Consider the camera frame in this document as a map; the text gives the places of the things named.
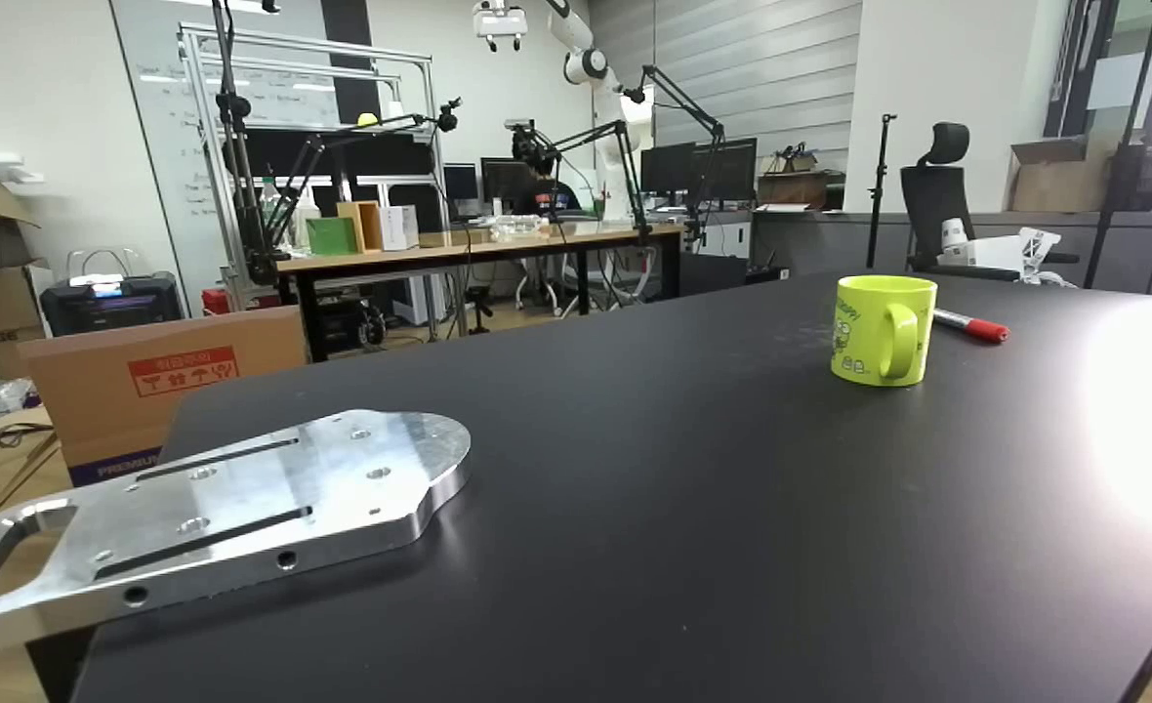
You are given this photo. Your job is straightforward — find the wooden top desk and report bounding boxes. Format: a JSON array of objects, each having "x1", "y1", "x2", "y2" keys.
[{"x1": 272, "y1": 220, "x2": 691, "y2": 367}]

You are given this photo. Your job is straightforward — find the orange box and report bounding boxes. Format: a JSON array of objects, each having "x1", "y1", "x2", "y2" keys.
[{"x1": 337, "y1": 200, "x2": 388, "y2": 257}]

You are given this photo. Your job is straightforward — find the black printer box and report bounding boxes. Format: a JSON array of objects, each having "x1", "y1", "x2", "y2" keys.
[{"x1": 38, "y1": 268, "x2": 188, "y2": 338}]

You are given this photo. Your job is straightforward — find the silver metal mounting plate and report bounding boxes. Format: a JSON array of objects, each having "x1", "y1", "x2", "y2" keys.
[{"x1": 0, "y1": 406, "x2": 478, "y2": 656}]

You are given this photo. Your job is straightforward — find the white box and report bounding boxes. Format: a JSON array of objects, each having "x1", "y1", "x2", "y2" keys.
[{"x1": 376, "y1": 200, "x2": 423, "y2": 252}]

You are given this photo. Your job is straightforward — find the small black monitor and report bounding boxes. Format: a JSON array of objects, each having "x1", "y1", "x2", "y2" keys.
[{"x1": 478, "y1": 152, "x2": 560, "y2": 220}]

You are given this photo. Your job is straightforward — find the red capped white marker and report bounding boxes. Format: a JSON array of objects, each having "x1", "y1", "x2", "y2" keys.
[{"x1": 935, "y1": 303, "x2": 1012, "y2": 349}]

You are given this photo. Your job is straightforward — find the grey low cabinet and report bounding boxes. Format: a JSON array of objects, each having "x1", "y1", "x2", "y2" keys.
[{"x1": 745, "y1": 207, "x2": 1152, "y2": 302}]

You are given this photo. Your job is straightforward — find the cardboard box with red label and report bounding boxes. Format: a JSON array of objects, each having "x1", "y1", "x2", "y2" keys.
[{"x1": 11, "y1": 303, "x2": 314, "y2": 485}]

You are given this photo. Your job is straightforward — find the black office chair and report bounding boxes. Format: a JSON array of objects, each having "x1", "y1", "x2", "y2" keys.
[{"x1": 897, "y1": 115, "x2": 984, "y2": 272}]

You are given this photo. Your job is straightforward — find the open brown cardboard box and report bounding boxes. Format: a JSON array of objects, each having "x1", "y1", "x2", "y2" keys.
[{"x1": 1005, "y1": 132, "x2": 1129, "y2": 220}]

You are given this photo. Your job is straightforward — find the wide dark monitor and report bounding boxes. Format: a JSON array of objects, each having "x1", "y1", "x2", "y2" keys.
[{"x1": 241, "y1": 123, "x2": 438, "y2": 184}]

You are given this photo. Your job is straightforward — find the white ceiling device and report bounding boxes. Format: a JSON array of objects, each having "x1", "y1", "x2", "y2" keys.
[{"x1": 470, "y1": 0, "x2": 534, "y2": 56}]

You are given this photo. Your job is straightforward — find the black computer monitor pair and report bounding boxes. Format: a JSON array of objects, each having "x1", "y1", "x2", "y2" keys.
[{"x1": 635, "y1": 132, "x2": 763, "y2": 207}]

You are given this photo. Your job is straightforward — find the lime green mug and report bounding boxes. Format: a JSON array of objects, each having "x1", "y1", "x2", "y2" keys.
[{"x1": 829, "y1": 268, "x2": 940, "y2": 389}]

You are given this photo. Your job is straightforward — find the green box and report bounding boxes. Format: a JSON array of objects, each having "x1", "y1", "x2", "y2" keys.
[{"x1": 306, "y1": 212, "x2": 358, "y2": 257}]

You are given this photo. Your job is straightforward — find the black tripod with boom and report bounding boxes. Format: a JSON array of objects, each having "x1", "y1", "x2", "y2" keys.
[{"x1": 205, "y1": 0, "x2": 464, "y2": 294}]

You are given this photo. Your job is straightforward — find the thin black slanted pole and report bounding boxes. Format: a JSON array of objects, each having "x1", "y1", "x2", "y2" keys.
[{"x1": 1083, "y1": 0, "x2": 1152, "y2": 294}]

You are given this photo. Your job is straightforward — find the black light stand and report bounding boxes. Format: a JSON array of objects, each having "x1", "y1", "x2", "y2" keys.
[{"x1": 863, "y1": 108, "x2": 902, "y2": 272}]

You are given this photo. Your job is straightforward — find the crumpled white plastic bag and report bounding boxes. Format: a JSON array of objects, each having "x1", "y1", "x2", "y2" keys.
[{"x1": 940, "y1": 216, "x2": 1070, "y2": 283}]

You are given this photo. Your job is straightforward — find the whiteboard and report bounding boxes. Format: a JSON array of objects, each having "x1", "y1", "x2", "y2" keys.
[{"x1": 104, "y1": 0, "x2": 344, "y2": 309}]

